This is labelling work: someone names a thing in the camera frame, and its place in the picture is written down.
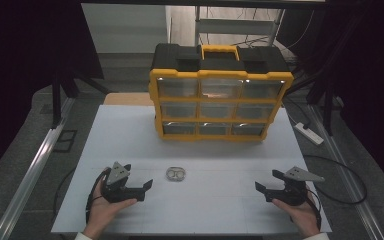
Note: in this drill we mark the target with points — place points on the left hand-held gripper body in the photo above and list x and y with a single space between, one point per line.
120 195

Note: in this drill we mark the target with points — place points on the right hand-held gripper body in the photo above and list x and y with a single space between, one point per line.
291 195

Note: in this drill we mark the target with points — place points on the small clear plastic case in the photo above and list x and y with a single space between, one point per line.
175 174

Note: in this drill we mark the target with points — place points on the clear plastic drawer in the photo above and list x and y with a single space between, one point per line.
220 88

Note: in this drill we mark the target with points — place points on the yellow black drawer organizer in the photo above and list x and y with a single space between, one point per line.
220 71

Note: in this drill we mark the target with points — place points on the person's right hand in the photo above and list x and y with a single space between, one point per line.
303 216

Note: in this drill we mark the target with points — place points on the person's left hand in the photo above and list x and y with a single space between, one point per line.
103 213

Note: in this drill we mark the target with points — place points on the white power strip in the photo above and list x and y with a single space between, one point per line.
310 134

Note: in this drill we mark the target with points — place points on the wooden board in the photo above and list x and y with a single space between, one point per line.
128 99

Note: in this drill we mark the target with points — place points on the black metal stand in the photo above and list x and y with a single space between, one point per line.
56 100
328 106

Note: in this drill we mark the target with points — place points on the dark curtain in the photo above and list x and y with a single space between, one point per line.
13 66
373 66

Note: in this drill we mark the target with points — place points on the metal shelf rack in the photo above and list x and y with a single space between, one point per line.
236 26

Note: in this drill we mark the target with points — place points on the metal rail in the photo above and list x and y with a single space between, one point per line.
30 173
346 173

